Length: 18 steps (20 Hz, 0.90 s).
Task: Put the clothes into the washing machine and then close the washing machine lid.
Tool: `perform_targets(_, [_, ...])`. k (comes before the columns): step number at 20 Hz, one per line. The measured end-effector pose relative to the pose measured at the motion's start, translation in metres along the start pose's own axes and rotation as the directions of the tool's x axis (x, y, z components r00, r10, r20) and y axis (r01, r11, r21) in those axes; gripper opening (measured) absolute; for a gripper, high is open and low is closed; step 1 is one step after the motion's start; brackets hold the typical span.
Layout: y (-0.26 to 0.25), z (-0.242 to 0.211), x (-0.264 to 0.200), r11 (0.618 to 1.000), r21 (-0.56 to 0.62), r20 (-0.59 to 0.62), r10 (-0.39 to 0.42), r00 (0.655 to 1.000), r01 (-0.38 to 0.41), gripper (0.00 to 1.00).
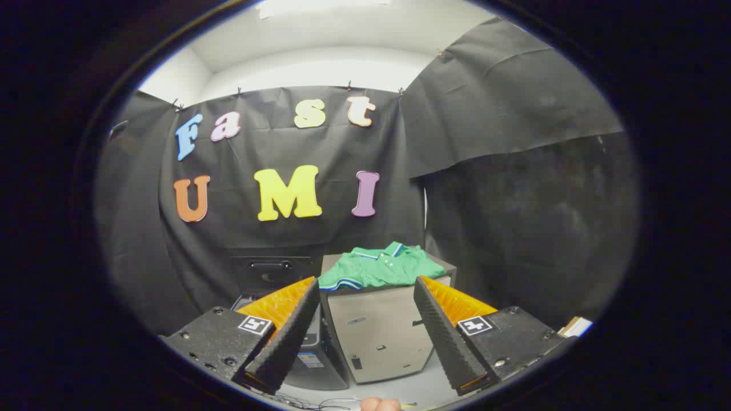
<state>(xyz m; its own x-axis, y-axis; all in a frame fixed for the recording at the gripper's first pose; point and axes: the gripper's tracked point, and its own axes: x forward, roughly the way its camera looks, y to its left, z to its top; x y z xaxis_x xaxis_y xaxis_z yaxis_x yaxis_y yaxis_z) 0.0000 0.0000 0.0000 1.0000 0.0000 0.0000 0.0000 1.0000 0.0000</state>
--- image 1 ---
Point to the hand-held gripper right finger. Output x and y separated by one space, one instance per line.
442 337

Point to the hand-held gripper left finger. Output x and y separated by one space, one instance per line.
291 334

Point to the dark grey washing machine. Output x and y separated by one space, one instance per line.
320 365

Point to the green polo shirt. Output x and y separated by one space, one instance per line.
388 268

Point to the grey metal cabinet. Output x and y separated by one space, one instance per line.
377 337

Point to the small cardboard box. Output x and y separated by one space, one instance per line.
578 327

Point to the black backdrop cloth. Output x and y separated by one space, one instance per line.
342 148

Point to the ceiling light panel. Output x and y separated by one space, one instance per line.
320 7

